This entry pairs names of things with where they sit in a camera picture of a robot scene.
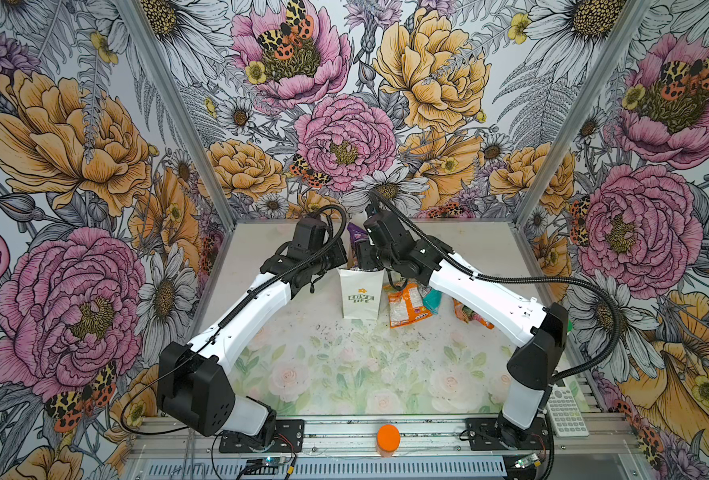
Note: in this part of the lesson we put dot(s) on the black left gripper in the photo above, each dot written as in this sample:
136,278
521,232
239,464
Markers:
340,258

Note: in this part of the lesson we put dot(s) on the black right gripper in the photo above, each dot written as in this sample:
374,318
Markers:
364,252

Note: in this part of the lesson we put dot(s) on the purple Fox's berries packet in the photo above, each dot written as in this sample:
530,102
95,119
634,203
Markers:
357,235

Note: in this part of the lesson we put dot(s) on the white paper bag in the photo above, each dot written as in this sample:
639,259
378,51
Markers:
361,294

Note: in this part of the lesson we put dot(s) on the orange snack packet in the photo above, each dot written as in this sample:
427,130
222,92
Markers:
407,306
467,315

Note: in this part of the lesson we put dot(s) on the teal snack packet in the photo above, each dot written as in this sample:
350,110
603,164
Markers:
432,299

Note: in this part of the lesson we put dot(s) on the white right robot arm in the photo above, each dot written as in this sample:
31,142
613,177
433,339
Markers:
538,332

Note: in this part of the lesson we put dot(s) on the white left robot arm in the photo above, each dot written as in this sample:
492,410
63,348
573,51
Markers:
193,385

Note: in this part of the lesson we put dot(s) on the orange round button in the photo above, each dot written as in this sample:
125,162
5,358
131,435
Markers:
388,439

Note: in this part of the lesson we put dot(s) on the white calculator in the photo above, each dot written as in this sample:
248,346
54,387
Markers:
565,415

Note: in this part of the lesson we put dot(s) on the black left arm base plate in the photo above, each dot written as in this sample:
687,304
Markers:
282,436

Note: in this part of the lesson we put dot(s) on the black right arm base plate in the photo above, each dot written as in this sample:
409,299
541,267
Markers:
495,434

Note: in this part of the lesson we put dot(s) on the aluminium left corner post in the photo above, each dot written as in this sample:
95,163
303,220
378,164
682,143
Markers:
143,37

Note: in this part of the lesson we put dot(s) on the aluminium corner post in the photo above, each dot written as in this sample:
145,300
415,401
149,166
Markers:
143,37
621,37

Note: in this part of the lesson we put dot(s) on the aluminium right corner post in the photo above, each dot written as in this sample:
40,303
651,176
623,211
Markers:
621,37

